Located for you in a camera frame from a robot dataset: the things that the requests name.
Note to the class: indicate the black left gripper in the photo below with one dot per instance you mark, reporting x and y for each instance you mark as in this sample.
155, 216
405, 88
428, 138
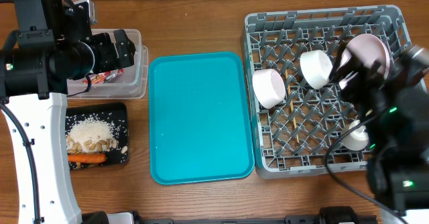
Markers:
110, 59

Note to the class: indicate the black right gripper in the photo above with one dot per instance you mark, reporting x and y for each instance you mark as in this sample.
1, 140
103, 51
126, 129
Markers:
360, 75

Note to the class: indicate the large white plate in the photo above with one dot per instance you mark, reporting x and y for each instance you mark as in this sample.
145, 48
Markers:
370, 48

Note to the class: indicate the red snack wrapper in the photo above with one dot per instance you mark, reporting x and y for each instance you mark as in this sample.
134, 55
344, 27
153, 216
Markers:
105, 77

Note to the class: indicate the white bowl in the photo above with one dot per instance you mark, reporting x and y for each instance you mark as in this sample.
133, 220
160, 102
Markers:
316, 68

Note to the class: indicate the pale green cup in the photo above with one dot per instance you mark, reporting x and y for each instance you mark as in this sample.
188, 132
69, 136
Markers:
356, 140

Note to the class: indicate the pink bowl with food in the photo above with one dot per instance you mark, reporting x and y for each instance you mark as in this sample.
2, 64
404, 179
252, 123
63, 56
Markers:
268, 87

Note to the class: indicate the orange carrot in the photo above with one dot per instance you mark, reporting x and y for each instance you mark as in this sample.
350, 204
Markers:
87, 158

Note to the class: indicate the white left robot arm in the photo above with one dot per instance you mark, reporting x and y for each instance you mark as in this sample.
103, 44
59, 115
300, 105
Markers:
52, 44

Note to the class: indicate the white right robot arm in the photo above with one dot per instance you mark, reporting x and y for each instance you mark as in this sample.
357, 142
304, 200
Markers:
395, 114

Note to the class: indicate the grey dishwasher rack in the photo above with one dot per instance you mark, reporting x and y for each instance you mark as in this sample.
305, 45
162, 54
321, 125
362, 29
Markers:
320, 114

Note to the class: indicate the clear plastic bin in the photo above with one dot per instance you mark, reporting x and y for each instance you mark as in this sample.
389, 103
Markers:
129, 85

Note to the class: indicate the black tray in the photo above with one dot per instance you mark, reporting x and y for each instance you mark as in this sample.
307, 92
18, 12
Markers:
109, 112

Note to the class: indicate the rice and peanuts pile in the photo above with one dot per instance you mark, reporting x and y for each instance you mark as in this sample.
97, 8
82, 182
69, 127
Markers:
94, 136

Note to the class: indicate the teal plastic tray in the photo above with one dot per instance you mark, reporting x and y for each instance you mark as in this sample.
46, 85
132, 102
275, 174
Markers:
199, 124

